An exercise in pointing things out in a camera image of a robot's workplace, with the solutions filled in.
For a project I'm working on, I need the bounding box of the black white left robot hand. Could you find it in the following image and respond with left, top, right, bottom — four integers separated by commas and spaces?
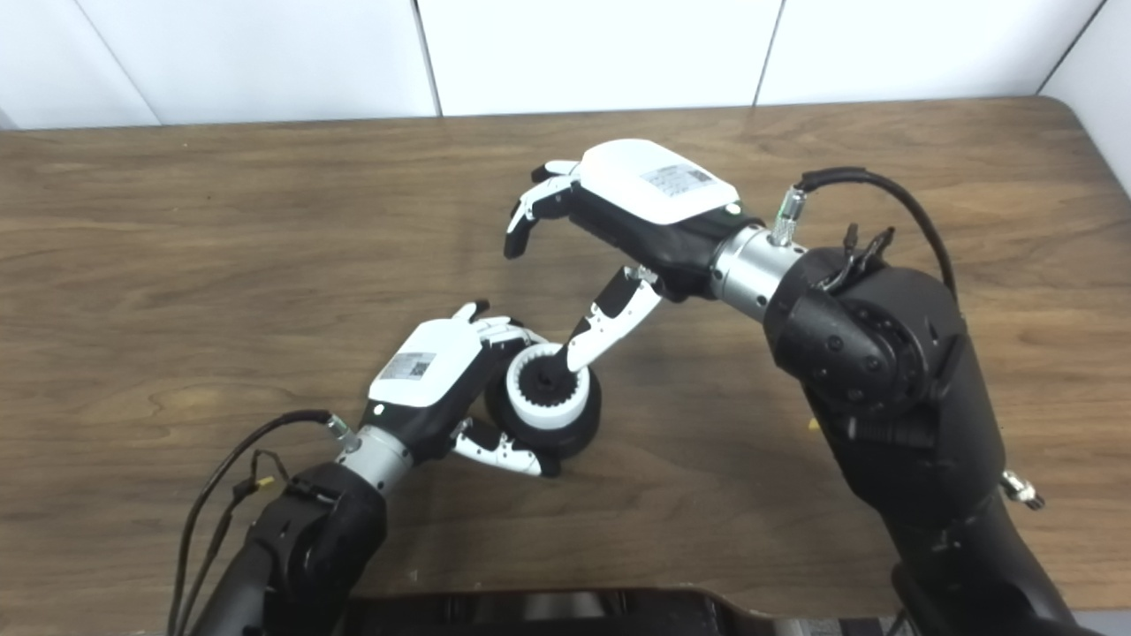
362, 300, 562, 478

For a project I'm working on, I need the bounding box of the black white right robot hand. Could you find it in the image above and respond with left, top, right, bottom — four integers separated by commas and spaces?
504, 139, 765, 374

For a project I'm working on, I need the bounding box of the white ring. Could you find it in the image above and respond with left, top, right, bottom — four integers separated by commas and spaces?
505, 344, 591, 431

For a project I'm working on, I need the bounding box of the round black part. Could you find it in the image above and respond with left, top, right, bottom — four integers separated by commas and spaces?
484, 340, 603, 460

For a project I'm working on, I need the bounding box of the black robot torso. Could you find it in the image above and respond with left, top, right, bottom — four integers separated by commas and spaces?
340, 587, 911, 636

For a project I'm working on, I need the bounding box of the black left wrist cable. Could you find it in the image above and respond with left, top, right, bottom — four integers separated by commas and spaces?
168, 409, 363, 636

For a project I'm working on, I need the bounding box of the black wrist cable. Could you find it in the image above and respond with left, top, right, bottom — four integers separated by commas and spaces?
770, 167, 1045, 511
168, 409, 363, 636

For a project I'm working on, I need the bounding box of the thin left arm wire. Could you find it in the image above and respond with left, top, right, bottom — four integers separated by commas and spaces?
199, 449, 310, 610

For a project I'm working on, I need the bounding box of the thin arm wire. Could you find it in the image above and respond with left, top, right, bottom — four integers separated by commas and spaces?
817, 223, 896, 292
199, 449, 310, 610

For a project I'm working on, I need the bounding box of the thin right arm wire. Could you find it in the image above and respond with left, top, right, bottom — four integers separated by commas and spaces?
817, 223, 896, 292

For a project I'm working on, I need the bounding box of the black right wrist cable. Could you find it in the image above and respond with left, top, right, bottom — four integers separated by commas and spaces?
770, 167, 1045, 511

